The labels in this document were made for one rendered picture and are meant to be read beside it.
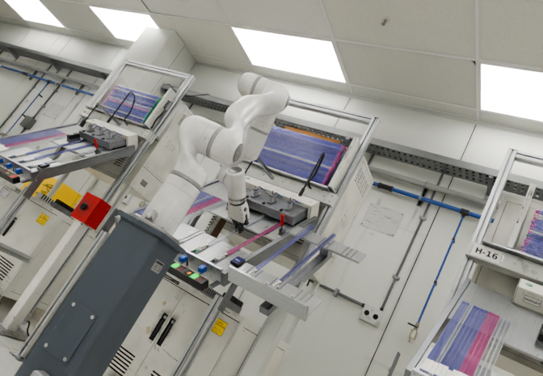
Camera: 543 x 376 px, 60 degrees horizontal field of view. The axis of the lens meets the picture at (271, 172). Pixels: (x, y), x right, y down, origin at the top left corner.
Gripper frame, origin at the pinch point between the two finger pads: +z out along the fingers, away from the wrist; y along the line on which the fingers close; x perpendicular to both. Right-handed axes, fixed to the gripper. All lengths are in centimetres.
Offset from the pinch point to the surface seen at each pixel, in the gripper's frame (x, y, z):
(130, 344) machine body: 53, 25, 46
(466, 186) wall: -213, -53, 64
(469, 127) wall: -259, -36, 34
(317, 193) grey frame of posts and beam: -46.0, -14.9, -1.0
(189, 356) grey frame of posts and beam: 59, -25, 14
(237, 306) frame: 11.9, -6.1, 37.8
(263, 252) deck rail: 8.6, -21.0, -0.7
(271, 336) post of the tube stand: 36, -46, 10
